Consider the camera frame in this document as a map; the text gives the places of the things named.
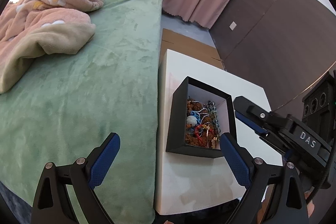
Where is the dark faceted bead bracelet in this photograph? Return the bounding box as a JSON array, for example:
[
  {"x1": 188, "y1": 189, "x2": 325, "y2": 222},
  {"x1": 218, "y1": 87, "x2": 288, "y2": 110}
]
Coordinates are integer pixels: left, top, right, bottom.
[{"x1": 204, "y1": 99, "x2": 223, "y2": 135}]

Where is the red string charm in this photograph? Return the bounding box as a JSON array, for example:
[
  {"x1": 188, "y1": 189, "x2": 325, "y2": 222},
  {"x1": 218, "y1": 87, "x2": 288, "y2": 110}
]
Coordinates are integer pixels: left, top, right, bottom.
[{"x1": 194, "y1": 124, "x2": 216, "y2": 148}]

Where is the blue braided bracelet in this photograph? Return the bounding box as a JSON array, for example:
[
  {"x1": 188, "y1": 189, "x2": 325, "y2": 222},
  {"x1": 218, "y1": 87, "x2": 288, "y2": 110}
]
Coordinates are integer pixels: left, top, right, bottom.
[{"x1": 186, "y1": 108, "x2": 208, "y2": 135}]

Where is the brown rudraksha bead bracelet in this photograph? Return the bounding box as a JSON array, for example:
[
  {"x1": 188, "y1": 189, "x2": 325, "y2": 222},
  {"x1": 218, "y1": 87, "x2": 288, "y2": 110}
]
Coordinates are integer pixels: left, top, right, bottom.
[{"x1": 184, "y1": 98, "x2": 211, "y2": 147}]

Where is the black jewelry box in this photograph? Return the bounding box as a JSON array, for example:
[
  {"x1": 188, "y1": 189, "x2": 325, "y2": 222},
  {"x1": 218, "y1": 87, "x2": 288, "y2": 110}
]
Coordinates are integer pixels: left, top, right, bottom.
[{"x1": 166, "y1": 76, "x2": 236, "y2": 159}]

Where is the person's right hand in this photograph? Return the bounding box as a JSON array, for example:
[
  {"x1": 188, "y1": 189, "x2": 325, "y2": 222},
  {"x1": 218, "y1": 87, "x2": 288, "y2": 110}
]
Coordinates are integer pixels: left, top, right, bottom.
[{"x1": 304, "y1": 190, "x2": 315, "y2": 218}]

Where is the white side table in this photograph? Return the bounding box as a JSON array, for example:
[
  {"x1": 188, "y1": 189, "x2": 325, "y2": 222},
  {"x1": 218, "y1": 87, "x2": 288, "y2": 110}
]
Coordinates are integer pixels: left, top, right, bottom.
[{"x1": 154, "y1": 50, "x2": 282, "y2": 215}]

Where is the green bed sheet mattress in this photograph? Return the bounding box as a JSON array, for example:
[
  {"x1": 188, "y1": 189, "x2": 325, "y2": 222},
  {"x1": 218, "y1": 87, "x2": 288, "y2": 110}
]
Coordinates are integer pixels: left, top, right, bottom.
[{"x1": 1, "y1": 0, "x2": 162, "y2": 223}]

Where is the flattened cardboard on floor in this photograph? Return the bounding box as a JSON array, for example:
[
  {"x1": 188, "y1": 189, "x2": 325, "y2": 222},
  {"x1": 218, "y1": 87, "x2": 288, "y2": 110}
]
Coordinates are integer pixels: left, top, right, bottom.
[{"x1": 159, "y1": 28, "x2": 224, "y2": 70}]

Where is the pink floral blanket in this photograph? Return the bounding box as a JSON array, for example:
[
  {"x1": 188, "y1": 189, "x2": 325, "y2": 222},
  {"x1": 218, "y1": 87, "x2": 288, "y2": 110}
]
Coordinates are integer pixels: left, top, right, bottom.
[{"x1": 1, "y1": 0, "x2": 104, "y2": 93}]

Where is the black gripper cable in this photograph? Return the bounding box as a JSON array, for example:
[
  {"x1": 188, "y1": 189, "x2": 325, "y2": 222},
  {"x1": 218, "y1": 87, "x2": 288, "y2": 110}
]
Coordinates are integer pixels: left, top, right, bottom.
[{"x1": 305, "y1": 139, "x2": 336, "y2": 204}]

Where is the white wall socket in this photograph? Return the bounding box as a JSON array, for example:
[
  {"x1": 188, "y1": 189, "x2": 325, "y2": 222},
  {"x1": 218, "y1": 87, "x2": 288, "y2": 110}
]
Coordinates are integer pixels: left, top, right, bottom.
[{"x1": 229, "y1": 22, "x2": 237, "y2": 31}]

